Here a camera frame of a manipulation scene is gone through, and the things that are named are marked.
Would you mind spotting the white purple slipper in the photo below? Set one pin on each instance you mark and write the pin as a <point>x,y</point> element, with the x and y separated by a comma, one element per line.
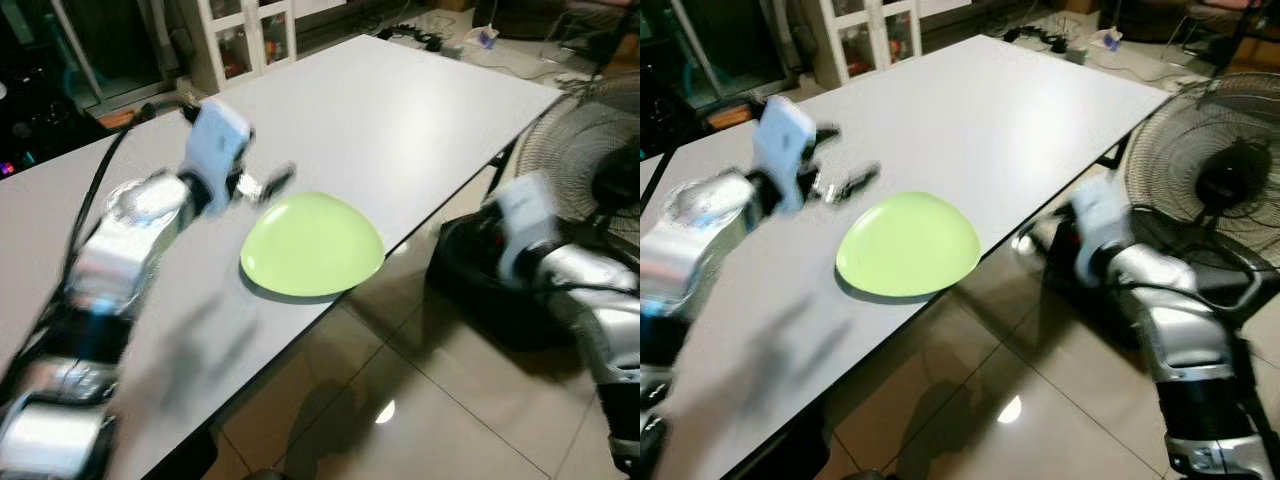
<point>480,37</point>
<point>1105,38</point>

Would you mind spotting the metal grille floor fan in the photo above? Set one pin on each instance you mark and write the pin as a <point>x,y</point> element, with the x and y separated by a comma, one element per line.
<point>590,170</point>
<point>1225,180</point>

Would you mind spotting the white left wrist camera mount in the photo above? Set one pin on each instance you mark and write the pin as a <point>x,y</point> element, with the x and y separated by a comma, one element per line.
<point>785,140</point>
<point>215,140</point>

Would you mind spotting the white glass door cabinet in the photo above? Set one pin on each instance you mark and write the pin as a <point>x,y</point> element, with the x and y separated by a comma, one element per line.
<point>868,38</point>
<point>245,40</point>

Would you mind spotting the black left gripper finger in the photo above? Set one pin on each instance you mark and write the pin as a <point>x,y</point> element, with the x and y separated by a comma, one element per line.
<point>255,195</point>
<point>276,176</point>
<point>835,197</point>
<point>860,179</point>

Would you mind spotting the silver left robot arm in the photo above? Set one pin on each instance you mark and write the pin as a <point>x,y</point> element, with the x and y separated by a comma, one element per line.
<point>690,250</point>
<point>115,255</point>

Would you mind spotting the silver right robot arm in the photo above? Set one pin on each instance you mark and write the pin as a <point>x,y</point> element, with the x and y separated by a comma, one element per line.
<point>590,300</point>
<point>1190,320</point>

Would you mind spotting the light green plate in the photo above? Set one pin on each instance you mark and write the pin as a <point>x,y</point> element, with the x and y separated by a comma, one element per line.
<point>908,245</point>
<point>312,245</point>

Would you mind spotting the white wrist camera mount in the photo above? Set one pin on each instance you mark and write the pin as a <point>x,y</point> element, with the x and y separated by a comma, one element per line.
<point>215,140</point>
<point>785,140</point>
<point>1100,225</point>
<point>525,225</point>

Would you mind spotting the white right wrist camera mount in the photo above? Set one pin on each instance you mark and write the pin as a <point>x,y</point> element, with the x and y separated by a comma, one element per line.
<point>525,225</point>
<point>1100,225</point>

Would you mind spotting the small orange object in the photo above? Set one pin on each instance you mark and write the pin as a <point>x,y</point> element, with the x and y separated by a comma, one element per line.
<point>727,113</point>
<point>120,116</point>

